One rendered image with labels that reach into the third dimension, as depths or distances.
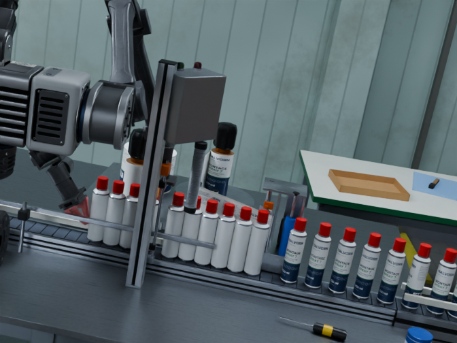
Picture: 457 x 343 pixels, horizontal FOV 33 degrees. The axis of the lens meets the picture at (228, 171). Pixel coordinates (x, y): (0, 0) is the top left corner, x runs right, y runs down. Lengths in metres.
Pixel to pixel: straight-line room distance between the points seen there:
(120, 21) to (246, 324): 0.90
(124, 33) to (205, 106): 0.34
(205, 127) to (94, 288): 0.56
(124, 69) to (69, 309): 0.68
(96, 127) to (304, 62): 3.72
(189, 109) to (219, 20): 3.08
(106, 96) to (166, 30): 3.60
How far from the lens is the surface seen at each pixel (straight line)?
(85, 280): 2.27
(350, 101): 5.06
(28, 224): 2.48
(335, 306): 2.34
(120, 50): 1.89
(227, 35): 5.14
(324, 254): 2.30
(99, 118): 1.55
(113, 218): 2.34
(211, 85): 2.11
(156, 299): 2.22
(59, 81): 1.54
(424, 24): 5.29
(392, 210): 3.52
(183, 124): 2.07
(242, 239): 2.29
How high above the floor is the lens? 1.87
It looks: 18 degrees down
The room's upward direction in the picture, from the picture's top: 10 degrees clockwise
